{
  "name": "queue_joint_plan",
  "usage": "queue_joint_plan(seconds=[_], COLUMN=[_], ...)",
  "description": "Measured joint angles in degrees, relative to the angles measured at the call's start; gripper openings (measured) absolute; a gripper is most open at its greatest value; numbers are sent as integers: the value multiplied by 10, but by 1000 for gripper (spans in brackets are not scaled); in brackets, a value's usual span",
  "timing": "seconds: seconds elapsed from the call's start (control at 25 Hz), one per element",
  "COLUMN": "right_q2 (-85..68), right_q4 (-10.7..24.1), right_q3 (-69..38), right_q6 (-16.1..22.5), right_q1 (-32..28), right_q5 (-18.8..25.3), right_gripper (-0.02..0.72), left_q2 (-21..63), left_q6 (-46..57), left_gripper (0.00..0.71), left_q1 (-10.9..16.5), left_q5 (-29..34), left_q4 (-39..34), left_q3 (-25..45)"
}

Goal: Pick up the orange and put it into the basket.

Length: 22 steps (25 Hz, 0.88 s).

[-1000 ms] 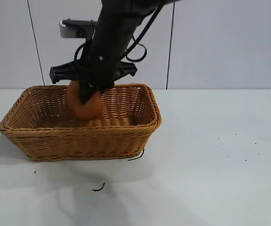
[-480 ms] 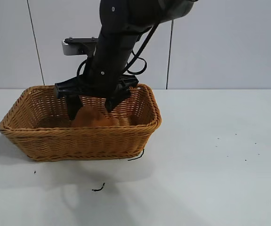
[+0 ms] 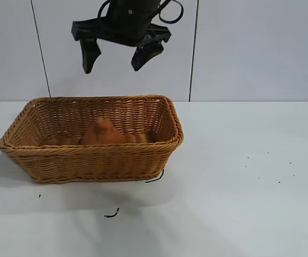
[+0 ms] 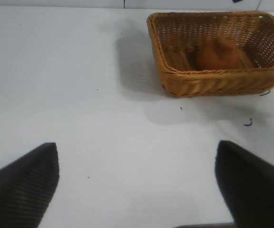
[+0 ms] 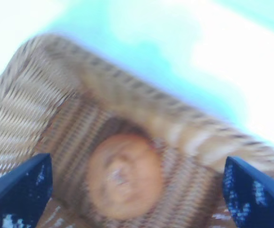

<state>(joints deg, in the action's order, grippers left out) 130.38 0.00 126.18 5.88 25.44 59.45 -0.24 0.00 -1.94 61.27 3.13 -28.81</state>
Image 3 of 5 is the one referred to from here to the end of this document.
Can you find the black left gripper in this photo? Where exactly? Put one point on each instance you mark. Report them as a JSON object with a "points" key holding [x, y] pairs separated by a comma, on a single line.
{"points": [[128, 21]]}

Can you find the orange fruit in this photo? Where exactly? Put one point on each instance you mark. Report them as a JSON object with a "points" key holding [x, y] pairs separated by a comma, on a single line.
{"points": [[103, 135]]}

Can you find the woven wicker basket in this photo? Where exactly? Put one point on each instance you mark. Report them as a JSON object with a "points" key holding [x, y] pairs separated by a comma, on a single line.
{"points": [[89, 163]]}

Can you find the short black thread piece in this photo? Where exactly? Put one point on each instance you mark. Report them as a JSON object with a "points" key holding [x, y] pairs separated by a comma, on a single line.
{"points": [[113, 213], [155, 179]]}

